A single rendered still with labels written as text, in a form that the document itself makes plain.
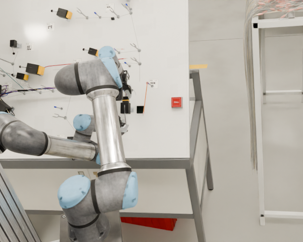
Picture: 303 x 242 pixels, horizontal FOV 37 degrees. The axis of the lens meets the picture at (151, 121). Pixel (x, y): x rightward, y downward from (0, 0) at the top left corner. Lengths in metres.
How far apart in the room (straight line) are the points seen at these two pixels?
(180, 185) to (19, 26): 1.28
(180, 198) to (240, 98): 1.78
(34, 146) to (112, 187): 0.38
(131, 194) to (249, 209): 1.78
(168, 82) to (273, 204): 1.28
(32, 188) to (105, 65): 1.39
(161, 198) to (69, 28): 1.08
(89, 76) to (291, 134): 2.41
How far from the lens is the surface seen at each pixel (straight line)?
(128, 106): 2.27
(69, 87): 1.60
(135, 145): 2.33
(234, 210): 3.15
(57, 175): 2.64
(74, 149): 1.83
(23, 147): 1.70
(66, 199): 1.48
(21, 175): 2.74
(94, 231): 1.58
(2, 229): 1.20
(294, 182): 3.33
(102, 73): 1.57
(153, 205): 2.62
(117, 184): 1.47
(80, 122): 2.00
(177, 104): 2.26
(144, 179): 2.47
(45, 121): 2.53
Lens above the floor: 2.39
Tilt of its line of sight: 37 degrees down
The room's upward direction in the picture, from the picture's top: 12 degrees counter-clockwise
